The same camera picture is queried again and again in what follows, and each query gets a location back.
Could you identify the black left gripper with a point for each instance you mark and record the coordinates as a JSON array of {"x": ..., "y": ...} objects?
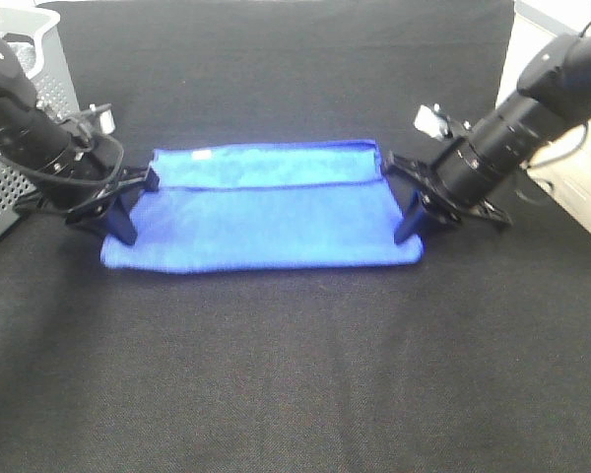
[{"x": 91, "y": 191}]

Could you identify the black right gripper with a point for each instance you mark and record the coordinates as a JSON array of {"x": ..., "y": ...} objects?
[{"x": 434, "y": 208}]

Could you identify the blue microfiber towel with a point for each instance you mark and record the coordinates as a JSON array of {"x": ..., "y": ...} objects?
[{"x": 265, "y": 206}]

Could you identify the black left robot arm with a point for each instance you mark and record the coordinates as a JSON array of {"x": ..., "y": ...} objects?
[{"x": 30, "y": 140}]

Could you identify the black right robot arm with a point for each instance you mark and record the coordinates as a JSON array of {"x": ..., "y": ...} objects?
[{"x": 552, "y": 96}]

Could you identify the white plastic storage crate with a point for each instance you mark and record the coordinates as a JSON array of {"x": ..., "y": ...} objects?
[{"x": 564, "y": 167}]

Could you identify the black tablecloth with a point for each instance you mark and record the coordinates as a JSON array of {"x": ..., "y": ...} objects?
[{"x": 477, "y": 359}]

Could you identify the grey cloth in basket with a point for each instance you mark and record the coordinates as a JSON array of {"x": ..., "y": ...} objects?
[{"x": 26, "y": 55}]

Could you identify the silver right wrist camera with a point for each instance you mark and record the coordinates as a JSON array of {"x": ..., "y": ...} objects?
[{"x": 434, "y": 122}]

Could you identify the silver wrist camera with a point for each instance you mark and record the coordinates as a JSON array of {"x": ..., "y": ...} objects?
[
  {"x": 434, "y": 122},
  {"x": 102, "y": 118}
]

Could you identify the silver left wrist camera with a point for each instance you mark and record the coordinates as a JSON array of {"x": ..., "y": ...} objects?
[{"x": 102, "y": 118}]

